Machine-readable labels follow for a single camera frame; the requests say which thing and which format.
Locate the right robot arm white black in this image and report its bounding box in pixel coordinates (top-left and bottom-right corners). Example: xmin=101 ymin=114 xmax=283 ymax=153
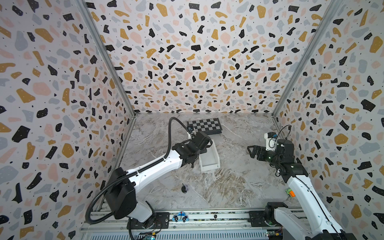
xmin=247 ymin=138 xmax=356 ymax=240

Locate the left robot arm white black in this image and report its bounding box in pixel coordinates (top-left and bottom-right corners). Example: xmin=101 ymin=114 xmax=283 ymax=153
xmin=105 ymin=133 xmax=213 ymax=224

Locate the white plastic bin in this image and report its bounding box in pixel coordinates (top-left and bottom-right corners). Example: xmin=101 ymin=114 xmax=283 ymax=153
xmin=189 ymin=133 xmax=221 ymax=172

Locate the black grey chessboard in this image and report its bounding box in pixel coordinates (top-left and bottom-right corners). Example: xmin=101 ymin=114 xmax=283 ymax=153
xmin=187 ymin=118 xmax=223 ymax=135

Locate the small dark spinning top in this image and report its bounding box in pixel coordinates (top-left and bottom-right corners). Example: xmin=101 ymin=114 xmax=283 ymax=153
xmin=182 ymin=184 xmax=188 ymax=194

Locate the orange green connector tag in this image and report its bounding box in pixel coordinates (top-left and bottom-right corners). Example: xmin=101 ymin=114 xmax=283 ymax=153
xmin=286 ymin=188 xmax=296 ymax=198

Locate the blue toy car sticker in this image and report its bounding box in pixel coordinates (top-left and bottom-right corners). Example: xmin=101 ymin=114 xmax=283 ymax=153
xmin=172 ymin=211 xmax=189 ymax=223

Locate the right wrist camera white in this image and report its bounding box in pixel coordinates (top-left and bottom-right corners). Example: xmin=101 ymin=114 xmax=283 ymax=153
xmin=264 ymin=132 xmax=278 ymax=151

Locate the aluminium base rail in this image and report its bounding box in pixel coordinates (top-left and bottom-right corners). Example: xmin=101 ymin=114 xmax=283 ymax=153
xmin=79 ymin=208 xmax=293 ymax=240

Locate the left aluminium corner post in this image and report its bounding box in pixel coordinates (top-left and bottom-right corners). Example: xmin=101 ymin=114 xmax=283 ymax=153
xmin=74 ymin=0 xmax=136 ymax=116

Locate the aluminium corner post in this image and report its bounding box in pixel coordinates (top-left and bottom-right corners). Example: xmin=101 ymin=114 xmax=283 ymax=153
xmin=272 ymin=0 xmax=346 ymax=117
xmin=74 ymin=0 xmax=136 ymax=116

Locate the left black corrugated cable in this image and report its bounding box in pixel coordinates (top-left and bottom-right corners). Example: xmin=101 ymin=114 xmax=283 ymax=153
xmin=84 ymin=116 xmax=193 ymax=225

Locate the right aluminium corner post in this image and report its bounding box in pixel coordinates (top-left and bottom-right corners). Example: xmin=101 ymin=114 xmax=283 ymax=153
xmin=272 ymin=0 xmax=346 ymax=117

